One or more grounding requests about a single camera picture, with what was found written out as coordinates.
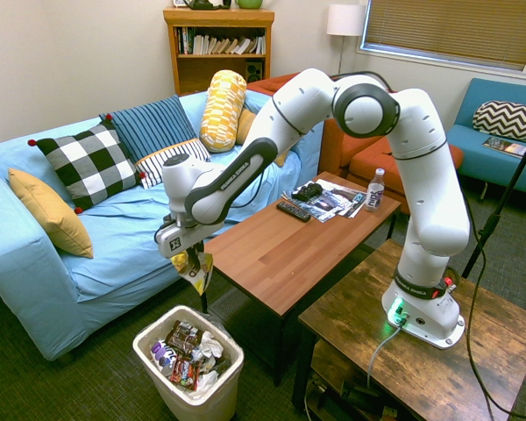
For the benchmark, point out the black device under table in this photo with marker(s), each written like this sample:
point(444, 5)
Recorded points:
point(359, 392)

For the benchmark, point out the white navy striped pillow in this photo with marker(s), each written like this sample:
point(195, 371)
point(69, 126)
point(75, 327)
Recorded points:
point(158, 166)

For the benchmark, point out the black white chevron pillow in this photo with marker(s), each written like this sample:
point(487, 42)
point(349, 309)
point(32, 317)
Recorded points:
point(504, 120)

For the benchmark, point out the business magazine with 425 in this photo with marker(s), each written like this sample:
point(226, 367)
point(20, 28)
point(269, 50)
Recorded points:
point(337, 208)

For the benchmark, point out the yellow chip bag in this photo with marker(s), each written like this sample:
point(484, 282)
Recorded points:
point(197, 274)

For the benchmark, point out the black white shelf ornament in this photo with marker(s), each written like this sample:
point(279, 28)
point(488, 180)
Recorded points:
point(201, 3)

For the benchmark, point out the rustic dark wood table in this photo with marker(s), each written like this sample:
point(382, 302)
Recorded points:
point(421, 377)

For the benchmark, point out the small black speaker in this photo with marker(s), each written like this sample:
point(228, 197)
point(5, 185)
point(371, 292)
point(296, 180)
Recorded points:
point(254, 71)

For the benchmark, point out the orange armchair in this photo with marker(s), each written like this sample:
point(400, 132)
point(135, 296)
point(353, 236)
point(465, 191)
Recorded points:
point(368, 162)

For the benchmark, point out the black TV remote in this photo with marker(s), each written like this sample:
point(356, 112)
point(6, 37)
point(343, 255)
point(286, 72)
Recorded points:
point(293, 211)

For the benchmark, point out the dark magazine with landscape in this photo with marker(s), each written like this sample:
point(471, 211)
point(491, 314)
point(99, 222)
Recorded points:
point(505, 147)

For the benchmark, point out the brown candy wrapper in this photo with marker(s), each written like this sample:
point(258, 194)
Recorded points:
point(184, 337)

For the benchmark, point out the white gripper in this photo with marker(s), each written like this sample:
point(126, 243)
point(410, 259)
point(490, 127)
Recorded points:
point(179, 241)

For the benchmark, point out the white plastic trash bin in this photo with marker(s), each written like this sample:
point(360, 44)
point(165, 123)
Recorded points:
point(219, 394)

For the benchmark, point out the black camera stand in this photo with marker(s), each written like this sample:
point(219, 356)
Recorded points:
point(499, 206)

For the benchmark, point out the mustard yellow pillow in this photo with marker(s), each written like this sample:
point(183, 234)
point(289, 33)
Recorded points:
point(48, 210)

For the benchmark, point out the yellow white patterned bolster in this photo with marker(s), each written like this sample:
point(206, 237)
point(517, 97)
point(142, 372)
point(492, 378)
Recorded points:
point(221, 109)

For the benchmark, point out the purple hint wrapper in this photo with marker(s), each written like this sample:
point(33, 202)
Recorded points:
point(163, 356)

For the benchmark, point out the green bowl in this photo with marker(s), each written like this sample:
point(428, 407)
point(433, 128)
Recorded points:
point(249, 3)

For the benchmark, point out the reddish wooden coffee table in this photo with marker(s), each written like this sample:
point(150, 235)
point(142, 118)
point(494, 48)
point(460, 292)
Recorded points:
point(267, 263)

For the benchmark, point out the black game controller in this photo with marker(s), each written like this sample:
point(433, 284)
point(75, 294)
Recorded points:
point(307, 192)

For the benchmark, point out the blue striped pillow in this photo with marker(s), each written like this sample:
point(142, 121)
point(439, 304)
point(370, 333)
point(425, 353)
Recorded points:
point(153, 127)

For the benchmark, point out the black white checkered pillow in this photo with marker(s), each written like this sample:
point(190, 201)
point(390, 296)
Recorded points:
point(87, 166)

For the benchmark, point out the wooden bookshelf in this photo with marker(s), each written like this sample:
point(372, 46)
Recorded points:
point(219, 74)

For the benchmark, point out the crumpled white paper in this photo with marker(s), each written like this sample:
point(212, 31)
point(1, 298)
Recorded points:
point(211, 344)

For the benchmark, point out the row of books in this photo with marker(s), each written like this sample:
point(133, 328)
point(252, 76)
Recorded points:
point(219, 45)

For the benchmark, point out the brown window blinds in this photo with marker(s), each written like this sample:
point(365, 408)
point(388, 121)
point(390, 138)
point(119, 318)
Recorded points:
point(442, 26)

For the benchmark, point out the dark cover magazine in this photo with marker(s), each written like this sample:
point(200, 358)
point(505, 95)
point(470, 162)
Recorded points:
point(329, 188)

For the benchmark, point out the red snack wrapper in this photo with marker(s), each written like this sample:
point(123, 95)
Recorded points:
point(185, 373)

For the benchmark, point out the tan orange pillow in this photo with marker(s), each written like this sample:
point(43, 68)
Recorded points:
point(245, 127)

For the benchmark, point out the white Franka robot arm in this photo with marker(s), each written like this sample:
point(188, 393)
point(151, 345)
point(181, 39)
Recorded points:
point(429, 175)

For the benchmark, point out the teal sofa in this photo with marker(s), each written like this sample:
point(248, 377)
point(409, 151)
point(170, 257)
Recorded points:
point(499, 92)

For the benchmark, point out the light blue covered sofa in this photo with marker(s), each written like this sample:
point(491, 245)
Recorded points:
point(122, 228)

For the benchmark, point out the white shade floor lamp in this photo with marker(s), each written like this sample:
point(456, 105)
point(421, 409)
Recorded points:
point(345, 19)

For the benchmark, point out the clear plastic water bottle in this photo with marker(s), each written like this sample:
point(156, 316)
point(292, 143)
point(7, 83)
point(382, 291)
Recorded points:
point(374, 195)

